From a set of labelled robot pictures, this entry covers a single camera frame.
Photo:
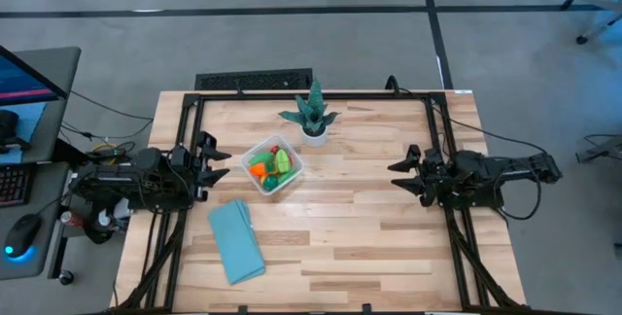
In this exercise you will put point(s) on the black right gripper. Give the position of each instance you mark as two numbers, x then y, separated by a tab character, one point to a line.
439	179

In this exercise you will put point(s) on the folded teal cloth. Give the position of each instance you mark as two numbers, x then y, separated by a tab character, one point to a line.
238	242

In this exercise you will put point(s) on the black chair base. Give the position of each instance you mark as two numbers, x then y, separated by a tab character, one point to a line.
602	150

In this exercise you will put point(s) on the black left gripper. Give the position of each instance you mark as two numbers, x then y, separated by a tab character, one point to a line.
189	174

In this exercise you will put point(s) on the red drink can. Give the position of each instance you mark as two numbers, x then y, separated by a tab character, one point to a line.
73	219

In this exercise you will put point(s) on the black keyboard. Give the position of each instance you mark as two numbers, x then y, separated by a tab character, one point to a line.
14	185

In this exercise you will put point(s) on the grey office desk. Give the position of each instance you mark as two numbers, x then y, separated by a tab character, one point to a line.
53	125

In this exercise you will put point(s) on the computer monitor blue screen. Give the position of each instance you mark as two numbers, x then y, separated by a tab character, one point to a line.
24	79

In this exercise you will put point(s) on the orange toy carrot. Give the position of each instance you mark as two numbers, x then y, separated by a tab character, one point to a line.
259	169

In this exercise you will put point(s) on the office chair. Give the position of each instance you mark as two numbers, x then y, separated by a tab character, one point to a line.
595	4

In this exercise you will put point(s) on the small red toy strawberry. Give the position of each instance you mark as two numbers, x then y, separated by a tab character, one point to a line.
275	150

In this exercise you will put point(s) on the black aluminium table frame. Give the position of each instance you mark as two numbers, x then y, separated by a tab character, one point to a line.
369	96

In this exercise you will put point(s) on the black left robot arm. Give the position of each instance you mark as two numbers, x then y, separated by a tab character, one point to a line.
126	179

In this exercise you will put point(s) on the white plant pot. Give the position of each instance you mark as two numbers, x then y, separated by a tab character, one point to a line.
316	141

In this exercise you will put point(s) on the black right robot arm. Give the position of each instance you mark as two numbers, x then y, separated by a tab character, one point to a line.
510	171

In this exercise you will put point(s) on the green toy papaya half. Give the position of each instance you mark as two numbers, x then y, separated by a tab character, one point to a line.
260	158

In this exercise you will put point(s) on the black computer mouse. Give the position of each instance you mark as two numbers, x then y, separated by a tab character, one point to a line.
22	234

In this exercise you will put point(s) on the green snake plant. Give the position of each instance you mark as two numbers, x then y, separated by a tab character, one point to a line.
313	113

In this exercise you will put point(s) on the clear plastic tupperware container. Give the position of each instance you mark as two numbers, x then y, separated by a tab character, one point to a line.
297	162

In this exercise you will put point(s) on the black desk caster wheel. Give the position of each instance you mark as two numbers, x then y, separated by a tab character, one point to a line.
66	277

